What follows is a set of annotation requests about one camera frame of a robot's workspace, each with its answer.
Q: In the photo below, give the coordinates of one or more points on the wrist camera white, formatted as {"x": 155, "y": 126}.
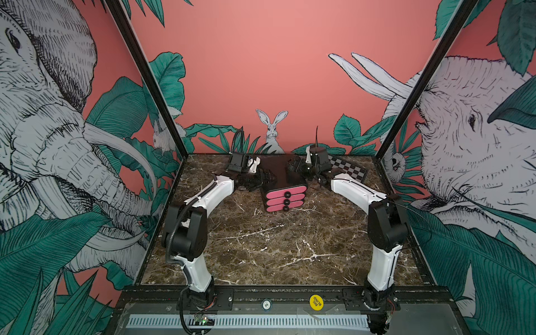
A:
{"x": 252, "y": 165}
{"x": 309, "y": 159}

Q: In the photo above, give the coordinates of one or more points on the right black frame post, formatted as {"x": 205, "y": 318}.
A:
{"x": 455, "y": 25}

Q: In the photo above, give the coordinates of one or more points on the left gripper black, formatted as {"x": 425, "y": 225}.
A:
{"x": 262, "y": 181}

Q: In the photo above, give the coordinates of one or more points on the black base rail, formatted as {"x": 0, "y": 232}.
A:
{"x": 230, "y": 297}

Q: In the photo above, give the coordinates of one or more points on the pink drawer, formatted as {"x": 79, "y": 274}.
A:
{"x": 285, "y": 206}
{"x": 285, "y": 201}
{"x": 284, "y": 192}

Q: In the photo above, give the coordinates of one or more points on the black frame post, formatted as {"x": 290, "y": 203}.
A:
{"x": 455, "y": 25}
{"x": 124, "y": 26}

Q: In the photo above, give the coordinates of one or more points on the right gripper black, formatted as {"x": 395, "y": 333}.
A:
{"x": 302, "y": 163}

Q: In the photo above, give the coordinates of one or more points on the left black frame post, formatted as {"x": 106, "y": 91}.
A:
{"x": 124, "y": 26}

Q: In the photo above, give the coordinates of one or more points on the black drawer cabinet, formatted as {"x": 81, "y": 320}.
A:
{"x": 278, "y": 165}

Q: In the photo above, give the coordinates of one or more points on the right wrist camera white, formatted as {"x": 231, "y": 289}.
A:
{"x": 309, "y": 159}

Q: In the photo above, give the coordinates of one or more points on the yellow round sticker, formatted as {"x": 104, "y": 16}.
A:
{"x": 316, "y": 302}

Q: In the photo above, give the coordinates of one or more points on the white vent strip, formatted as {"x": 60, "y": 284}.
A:
{"x": 245, "y": 321}

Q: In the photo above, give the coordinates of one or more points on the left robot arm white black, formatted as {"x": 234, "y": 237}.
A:
{"x": 185, "y": 234}

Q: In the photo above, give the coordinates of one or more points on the black white checkerboard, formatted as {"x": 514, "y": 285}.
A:
{"x": 357, "y": 172}

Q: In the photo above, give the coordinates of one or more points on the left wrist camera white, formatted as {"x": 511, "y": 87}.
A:
{"x": 252, "y": 165}

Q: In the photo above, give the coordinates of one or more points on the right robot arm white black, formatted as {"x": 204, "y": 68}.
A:
{"x": 387, "y": 226}

